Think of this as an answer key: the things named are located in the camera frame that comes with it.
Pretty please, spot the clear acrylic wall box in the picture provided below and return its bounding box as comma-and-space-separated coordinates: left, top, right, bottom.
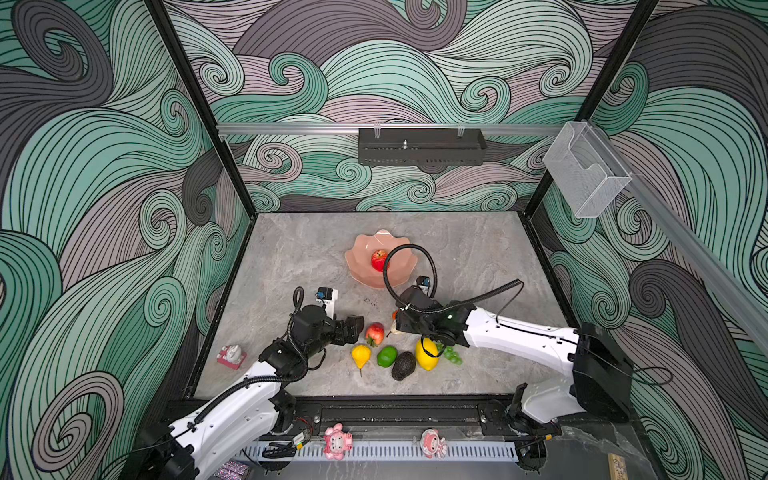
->
544, 121, 631, 218

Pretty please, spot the white slotted cable duct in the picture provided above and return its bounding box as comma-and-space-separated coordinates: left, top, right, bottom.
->
236, 441, 518, 463

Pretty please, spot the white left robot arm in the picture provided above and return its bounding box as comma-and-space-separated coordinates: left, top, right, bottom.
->
121, 305, 364, 479

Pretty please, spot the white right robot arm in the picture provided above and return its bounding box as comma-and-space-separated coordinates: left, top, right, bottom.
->
394, 304, 634, 429

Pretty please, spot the red fake apple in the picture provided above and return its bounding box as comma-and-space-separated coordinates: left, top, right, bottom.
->
370, 249, 389, 272

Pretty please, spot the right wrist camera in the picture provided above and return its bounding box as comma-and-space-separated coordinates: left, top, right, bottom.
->
415, 275, 432, 296

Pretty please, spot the black corner frame post left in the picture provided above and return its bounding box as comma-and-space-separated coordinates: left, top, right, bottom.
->
145, 0, 257, 223

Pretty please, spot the black corner frame post right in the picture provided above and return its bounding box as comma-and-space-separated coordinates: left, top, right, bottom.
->
521, 0, 659, 221

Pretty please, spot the black corner frame post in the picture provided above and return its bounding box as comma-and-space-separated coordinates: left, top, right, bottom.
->
521, 0, 659, 221
145, 0, 257, 223

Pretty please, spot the pink cat toy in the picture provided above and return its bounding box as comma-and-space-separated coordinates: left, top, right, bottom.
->
323, 423, 353, 460

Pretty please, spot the pink haired doll toy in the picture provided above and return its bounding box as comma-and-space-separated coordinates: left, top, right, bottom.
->
420, 428, 448, 459

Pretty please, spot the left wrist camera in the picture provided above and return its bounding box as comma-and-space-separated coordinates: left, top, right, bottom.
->
316, 287, 338, 320

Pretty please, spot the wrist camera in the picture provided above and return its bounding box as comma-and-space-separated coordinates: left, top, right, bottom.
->
316, 287, 338, 320
415, 275, 432, 296

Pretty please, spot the green grape bunch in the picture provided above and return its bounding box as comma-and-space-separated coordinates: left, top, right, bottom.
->
437, 343, 463, 365

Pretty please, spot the aluminium rail back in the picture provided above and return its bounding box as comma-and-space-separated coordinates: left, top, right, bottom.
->
216, 122, 563, 137

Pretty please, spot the yellow pear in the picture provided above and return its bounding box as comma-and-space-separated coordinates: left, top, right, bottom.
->
351, 344, 372, 373

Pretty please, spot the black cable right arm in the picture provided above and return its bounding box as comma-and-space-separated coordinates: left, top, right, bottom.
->
382, 243, 525, 316

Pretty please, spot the black wall tray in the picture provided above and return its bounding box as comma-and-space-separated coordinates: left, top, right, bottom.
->
357, 127, 488, 172

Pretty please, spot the aluminium rail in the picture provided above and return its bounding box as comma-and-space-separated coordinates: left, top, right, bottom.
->
594, 127, 767, 351
216, 122, 563, 137

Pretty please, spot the yellow lemon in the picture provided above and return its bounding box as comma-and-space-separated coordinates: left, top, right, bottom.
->
414, 338, 439, 371

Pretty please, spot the cream fake garlic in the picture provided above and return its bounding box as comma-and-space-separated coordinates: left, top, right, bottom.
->
387, 320, 398, 337

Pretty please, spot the pink scalloped fruit bowl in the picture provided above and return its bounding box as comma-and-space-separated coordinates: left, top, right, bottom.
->
344, 230, 418, 289

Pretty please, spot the dark avocado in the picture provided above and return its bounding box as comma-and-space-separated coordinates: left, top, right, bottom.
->
391, 351, 417, 381

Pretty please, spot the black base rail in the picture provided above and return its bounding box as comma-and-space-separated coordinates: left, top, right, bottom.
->
158, 392, 601, 442

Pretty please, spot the white figurine on pink base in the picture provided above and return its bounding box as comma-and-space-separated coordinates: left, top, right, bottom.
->
216, 345, 247, 370

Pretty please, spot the green lime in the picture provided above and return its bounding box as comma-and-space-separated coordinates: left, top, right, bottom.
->
376, 345, 398, 368

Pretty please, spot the glitter purple cylinder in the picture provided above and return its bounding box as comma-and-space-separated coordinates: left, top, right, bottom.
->
214, 461, 250, 480

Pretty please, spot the aluminium rail right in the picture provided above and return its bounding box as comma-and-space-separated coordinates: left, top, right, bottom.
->
594, 127, 767, 351

